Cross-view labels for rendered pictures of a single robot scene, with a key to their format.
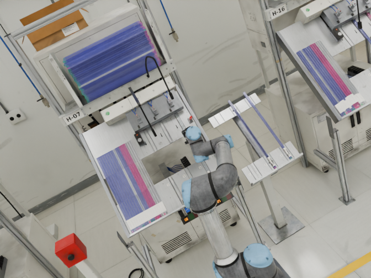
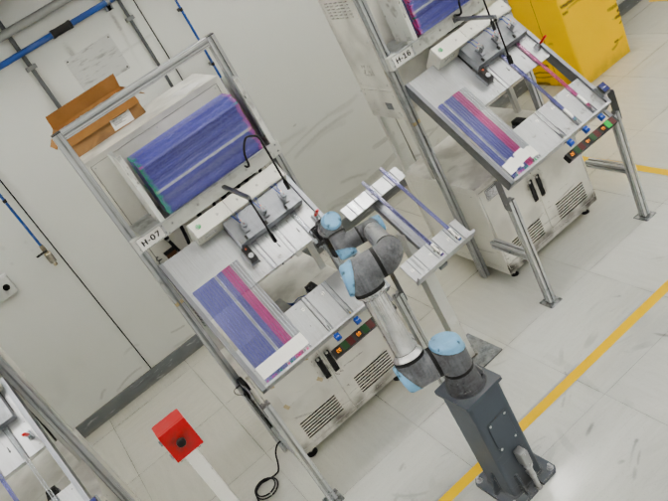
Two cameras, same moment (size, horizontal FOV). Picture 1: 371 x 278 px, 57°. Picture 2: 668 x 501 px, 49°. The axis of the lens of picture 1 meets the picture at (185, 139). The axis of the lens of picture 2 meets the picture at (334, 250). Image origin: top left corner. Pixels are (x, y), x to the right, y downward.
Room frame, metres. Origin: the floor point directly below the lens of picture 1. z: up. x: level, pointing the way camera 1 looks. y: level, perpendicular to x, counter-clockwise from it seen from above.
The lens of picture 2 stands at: (-0.99, 0.55, 2.39)
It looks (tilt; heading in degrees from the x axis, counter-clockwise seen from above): 28 degrees down; 348
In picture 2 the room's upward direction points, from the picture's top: 30 degrees counter-clockwise
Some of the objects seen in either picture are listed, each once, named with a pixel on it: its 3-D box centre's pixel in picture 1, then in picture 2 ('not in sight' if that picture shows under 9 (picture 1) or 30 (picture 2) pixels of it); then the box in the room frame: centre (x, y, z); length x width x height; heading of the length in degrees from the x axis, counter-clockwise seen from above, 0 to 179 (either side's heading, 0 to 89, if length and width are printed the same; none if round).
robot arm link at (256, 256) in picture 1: (258, 260); (448, 352); (1.00, -0.06, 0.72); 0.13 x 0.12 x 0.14; 78
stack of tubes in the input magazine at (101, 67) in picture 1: (113, 61); (197, 152); (2.07, 0.19, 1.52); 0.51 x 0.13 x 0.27; 95
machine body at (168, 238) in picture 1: (176, 195); (304, 352); (2.18, 0.26, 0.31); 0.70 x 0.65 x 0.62; 95
